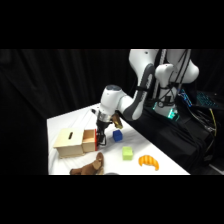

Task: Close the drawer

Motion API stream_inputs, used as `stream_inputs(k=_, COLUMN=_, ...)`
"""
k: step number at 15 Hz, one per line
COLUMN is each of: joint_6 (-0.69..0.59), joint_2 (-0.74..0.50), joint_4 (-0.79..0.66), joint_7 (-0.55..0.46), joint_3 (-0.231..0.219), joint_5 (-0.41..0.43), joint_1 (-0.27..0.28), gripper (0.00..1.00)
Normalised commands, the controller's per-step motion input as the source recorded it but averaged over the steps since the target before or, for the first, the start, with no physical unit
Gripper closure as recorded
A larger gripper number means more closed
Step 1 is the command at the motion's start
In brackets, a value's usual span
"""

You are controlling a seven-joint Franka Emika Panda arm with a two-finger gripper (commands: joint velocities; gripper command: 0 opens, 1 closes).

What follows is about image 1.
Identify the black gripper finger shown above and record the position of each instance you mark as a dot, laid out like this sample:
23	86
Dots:
104	135
99	136

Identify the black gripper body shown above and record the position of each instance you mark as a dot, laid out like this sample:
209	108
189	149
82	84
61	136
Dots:
102	126

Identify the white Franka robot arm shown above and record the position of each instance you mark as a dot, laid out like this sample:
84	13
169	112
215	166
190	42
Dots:
133	106

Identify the blue cube block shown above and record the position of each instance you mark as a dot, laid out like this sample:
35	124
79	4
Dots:
117	136

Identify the green cube block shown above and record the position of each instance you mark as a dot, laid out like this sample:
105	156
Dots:
127	153

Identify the light wooden box with slot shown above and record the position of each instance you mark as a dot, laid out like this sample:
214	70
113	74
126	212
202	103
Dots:
68	143

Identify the brown plush animal toy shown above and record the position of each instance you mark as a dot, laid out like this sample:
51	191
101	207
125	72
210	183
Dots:
90	167

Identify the grey bowl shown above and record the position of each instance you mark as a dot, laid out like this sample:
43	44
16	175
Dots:
111	173

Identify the orange toy croissant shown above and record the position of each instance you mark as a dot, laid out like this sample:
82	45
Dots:
149	161

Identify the white tablecloth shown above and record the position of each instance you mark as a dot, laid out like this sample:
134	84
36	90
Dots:
160	166

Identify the black robot stand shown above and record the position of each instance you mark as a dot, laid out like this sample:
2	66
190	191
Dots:
173	140

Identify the green light on base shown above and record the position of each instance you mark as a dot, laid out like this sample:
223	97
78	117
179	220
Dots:
171	114

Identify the black curtain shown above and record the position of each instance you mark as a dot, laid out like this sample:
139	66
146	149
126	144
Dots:
40	86

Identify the backlit keyboard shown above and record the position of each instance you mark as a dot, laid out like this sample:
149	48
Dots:
208	99

